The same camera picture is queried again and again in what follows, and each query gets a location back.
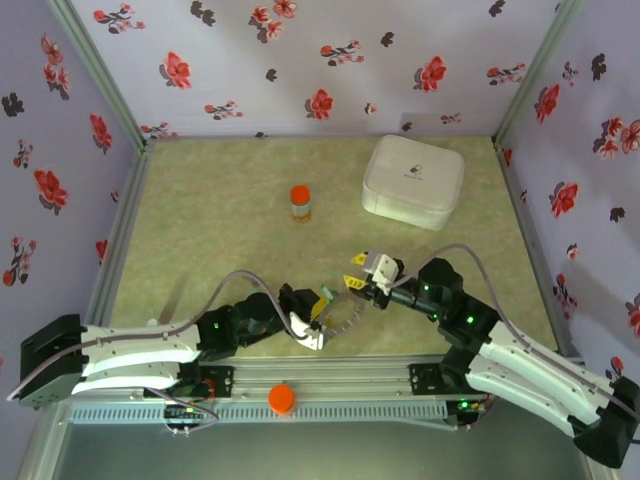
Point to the key with green tag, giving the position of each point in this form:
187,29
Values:
327,290

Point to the orange round button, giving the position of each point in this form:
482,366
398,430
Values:
281,398

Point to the orange-capped bottle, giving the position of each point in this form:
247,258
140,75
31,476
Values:
300,197

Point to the white zip case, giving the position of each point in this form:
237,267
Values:
410,175

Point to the controller circuit board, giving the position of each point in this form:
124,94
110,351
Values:
182,415
467,412

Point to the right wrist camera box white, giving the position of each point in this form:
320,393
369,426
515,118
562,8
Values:
384,270

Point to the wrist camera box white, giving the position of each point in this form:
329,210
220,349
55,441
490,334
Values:
310,332
384,270

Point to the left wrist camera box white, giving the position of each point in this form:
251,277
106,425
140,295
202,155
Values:
310,332

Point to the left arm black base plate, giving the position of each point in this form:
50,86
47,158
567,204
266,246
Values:
222,382

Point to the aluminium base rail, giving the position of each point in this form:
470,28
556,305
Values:
325,377

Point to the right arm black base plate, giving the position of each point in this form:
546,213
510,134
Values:
425,377

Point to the aluminium corner post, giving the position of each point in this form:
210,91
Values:
535,75
100,75

